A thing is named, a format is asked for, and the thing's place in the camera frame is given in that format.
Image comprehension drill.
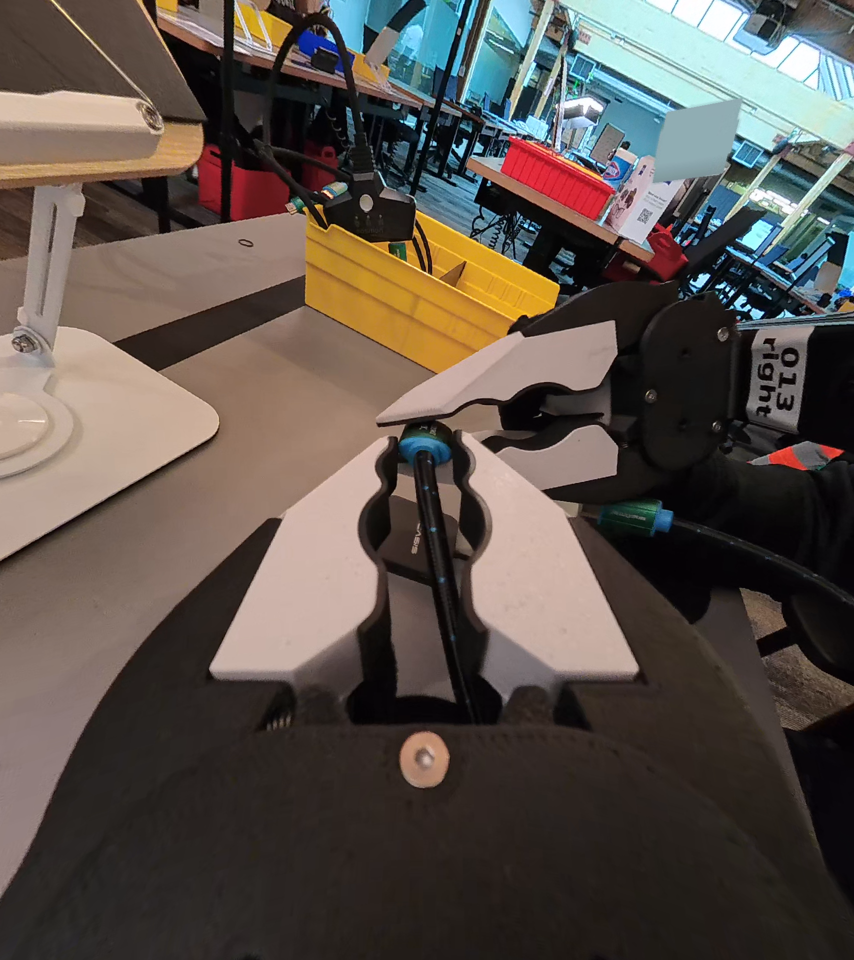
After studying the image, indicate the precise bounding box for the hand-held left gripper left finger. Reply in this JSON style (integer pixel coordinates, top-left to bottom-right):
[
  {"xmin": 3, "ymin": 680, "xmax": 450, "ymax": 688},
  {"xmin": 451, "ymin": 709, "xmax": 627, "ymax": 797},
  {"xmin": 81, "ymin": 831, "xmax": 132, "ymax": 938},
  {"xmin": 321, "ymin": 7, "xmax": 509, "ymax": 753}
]
[{"xmin": 209, "ymin": 435, "xmax": 403, "ymax": 697}]

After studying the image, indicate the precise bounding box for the red plastic bin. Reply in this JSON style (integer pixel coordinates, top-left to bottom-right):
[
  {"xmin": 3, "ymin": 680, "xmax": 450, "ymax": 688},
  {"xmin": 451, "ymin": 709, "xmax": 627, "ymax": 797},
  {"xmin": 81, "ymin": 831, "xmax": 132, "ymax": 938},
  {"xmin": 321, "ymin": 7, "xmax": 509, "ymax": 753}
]
[
  {"xmin": 502, "ymin": 137, "xmax": 616, "ymax": 220},
  {"xmin": 198, "ymin": 146, "xmax": 293, "ymax": 220}
]

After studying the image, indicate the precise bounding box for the black square hub adapter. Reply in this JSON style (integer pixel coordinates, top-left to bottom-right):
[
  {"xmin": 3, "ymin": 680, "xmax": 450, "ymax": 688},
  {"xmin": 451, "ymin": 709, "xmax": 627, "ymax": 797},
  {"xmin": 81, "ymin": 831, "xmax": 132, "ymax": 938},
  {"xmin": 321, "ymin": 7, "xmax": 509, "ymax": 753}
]
[{"xmin": 382, "ymin": 495, "xmax": 473, "ymax": 582}]

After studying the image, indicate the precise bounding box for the blue plastic bin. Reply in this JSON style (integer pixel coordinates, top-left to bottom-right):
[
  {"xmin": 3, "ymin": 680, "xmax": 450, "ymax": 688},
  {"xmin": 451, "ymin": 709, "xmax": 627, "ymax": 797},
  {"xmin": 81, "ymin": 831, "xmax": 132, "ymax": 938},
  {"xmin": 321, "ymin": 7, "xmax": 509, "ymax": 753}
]
[{"xmin": 299, "ymin": 30, "xmax": 357, "ymax": 72}]

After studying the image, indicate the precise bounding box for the white printed sign card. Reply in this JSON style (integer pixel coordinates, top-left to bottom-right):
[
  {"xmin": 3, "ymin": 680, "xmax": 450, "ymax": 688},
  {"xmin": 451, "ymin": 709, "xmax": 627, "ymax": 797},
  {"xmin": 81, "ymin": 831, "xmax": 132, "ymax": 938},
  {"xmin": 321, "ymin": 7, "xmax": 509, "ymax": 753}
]
[{"xmin": 607, "ymin": 153, "xmax": 687, "ymax": 245}]

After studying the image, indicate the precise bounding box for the person's right hand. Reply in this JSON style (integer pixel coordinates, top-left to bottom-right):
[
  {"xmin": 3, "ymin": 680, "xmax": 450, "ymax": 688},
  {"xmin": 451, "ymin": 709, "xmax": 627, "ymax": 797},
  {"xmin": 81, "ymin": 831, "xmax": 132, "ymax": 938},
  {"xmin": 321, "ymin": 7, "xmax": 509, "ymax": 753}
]
[{"xmin": 607, "ymin": 453, "xmax": 792, "ymax": 560}]

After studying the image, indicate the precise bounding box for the white stand with wooden board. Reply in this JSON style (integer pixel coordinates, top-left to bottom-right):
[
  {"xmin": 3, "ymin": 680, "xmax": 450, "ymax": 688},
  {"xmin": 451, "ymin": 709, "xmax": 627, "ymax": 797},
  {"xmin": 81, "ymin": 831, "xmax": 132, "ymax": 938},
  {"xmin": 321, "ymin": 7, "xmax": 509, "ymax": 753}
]
[{"xmin": 0, "ymin": 0, "xmax": 220, "ymax": 594}]

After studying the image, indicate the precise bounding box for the spare braided hdmi cable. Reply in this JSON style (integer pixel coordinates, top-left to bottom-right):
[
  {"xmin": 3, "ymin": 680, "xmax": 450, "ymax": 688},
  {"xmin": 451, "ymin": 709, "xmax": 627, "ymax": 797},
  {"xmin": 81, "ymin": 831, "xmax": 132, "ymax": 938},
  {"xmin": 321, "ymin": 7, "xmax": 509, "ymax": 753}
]
[
  {"xmin": 262, "ymin": 11, "xmax": 368, "ymax": 226},
  {"xmin": 388, "ymin": 208, "xmax": 436, "ymax": 280}
]

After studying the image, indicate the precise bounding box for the black braided hdmi cable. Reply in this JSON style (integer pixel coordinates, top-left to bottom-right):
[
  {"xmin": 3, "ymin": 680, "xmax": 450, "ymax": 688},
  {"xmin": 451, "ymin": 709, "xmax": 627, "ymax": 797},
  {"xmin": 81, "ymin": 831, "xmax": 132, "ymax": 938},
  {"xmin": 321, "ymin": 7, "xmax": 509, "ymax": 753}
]
[{"xmin": 395, "ymin": 420, "xmax": 854, "ymax": 725}]

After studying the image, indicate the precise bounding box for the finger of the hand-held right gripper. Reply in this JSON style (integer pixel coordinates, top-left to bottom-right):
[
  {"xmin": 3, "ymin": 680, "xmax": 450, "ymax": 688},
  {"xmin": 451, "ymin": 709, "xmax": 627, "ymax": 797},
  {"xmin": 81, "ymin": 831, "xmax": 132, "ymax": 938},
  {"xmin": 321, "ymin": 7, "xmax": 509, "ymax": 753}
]
[
  {"xmin": 376, "ymin": 321, "xmax": 620, "ymax": 429},
  {"xmin": 481, "ymin": 422, "xmax": 621, "ymax": 494}
]

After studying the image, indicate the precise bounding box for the black mesh office chair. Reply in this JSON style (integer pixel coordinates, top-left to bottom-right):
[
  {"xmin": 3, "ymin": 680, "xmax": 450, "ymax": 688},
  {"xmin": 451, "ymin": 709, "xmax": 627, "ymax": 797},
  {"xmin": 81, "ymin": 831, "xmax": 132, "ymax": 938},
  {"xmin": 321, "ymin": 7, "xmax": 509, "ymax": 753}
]
[{"xmin": 779, "ymin": 577, "xmax": 854, "ymax": 676}]

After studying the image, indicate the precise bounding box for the person's right forearm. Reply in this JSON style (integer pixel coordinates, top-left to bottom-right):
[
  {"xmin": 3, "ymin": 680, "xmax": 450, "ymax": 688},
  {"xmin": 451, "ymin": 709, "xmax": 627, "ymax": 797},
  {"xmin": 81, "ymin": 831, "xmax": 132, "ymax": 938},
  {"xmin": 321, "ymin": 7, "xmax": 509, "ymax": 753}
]
[{"xmin": 757, "ymin": 450, "xmax": 854, "ymax": 624}]

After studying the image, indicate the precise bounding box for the yellow plastic storage bin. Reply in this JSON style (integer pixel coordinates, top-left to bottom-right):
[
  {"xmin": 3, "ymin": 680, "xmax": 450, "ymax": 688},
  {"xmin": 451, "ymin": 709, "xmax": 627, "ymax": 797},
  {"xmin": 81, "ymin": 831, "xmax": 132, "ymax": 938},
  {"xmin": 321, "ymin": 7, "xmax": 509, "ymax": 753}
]
[{"xmin": 304, "ymin": 206, "xmax": 562, "ymax": 375}]

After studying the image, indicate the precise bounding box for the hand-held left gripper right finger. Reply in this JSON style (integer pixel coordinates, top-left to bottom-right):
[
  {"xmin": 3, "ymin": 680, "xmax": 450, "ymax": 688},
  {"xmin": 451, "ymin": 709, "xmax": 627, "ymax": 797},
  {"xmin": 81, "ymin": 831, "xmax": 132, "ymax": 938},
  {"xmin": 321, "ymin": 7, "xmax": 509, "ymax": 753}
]
[{"xmin": 451, "ymin": 431, "xmax": 640, "ymax": 699}]

